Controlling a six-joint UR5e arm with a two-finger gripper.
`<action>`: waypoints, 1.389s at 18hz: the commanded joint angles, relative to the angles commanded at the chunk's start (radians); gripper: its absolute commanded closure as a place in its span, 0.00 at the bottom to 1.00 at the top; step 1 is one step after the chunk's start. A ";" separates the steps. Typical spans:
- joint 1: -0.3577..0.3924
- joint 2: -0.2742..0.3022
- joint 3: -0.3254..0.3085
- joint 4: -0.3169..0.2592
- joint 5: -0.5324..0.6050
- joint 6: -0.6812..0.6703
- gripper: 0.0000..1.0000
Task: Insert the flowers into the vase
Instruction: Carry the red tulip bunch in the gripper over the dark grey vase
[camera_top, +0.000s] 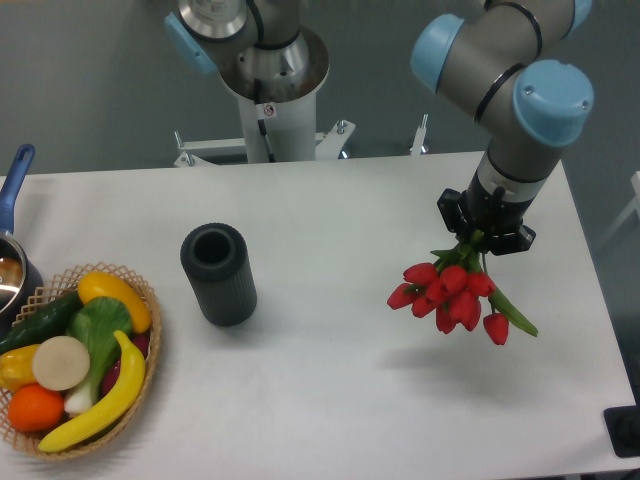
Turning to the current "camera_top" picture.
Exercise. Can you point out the purple eggplant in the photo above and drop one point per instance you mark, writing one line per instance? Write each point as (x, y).
(141, 341)

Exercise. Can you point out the yellow banana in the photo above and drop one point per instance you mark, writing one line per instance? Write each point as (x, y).
(107, 410)

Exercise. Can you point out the yellow squash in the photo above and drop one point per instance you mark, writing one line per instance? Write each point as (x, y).
(102, 284)

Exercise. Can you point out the orange fruit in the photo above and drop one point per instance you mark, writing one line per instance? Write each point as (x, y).
(34, 408)

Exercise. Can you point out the black device at table edge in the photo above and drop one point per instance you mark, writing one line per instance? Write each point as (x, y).
(623, 428)

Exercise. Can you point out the dark grey ribbed vase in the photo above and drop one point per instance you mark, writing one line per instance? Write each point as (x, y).
(215, 259)

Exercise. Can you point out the yellow bell pepper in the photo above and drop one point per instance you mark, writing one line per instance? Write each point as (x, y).
(16, 368)

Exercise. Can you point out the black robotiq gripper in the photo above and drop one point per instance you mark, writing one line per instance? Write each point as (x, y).
(475, 208)

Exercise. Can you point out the green cucumber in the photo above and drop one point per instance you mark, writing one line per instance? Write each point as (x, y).
(49, 321)

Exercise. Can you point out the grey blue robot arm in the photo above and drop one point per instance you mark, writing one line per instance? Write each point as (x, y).
(493, 69)

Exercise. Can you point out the white furniture piece right edge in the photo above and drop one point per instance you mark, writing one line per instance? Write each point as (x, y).
(624, 222)

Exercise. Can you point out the blue handled steel pot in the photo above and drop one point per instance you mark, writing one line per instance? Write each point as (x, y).
(19, 277)

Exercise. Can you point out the woven wicker basket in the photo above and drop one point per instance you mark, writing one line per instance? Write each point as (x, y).
(58, 286)

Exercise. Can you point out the green bok choy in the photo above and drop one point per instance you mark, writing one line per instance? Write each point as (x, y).
(94, 326)

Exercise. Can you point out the red tulip bouquet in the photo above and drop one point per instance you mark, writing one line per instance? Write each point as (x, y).
(459, 291)

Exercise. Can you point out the beige round radish slice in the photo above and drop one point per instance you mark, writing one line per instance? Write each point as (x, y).
(60, 363)

